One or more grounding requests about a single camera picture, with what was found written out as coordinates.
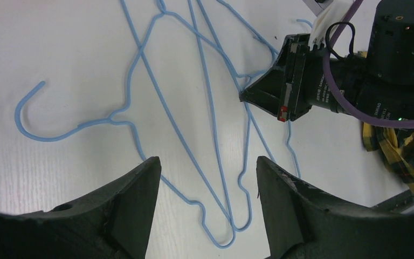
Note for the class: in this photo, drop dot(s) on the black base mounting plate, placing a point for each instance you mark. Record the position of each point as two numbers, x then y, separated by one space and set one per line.
402 203

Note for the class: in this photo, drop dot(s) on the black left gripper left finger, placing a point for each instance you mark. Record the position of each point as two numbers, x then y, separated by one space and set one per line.
113 221

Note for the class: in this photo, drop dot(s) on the yellow plaid shirt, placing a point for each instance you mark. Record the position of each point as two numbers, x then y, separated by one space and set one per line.
396 153

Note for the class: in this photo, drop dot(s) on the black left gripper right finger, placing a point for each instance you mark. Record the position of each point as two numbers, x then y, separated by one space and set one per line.
303 221

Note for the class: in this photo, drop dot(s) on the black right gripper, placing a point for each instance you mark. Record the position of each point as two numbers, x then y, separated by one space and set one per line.
376 88

